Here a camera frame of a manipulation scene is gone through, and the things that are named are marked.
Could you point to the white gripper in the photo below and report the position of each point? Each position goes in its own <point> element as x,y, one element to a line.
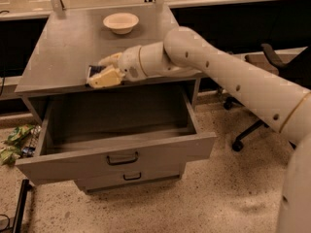
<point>130,63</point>

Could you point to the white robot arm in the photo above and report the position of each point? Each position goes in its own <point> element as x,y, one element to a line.
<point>283,105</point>

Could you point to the grey drawer cabinet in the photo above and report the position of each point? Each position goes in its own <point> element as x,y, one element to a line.
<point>69,44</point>

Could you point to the grey open top drawer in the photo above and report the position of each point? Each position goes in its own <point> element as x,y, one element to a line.
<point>80,129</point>

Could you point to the grey lower drawer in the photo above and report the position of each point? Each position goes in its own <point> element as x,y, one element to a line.
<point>89,185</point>

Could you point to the white paper bowl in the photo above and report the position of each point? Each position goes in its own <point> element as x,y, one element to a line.
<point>121,23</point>

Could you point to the green snack bags pile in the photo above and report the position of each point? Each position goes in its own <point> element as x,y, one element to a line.
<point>21,143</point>

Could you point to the black stand base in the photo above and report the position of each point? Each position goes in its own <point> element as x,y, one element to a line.
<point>14,224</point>

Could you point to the black office chair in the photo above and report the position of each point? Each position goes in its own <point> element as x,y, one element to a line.
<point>277,72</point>

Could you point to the grey metal upright post left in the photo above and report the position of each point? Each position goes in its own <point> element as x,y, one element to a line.
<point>58,7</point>

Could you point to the black top drawer handle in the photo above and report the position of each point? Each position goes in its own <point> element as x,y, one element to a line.
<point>116,160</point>

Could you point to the black drawer handle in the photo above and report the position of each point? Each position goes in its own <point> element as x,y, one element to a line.
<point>116,160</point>
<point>132,177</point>

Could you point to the black lower drawer handle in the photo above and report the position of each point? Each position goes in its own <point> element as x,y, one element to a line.
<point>132,177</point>

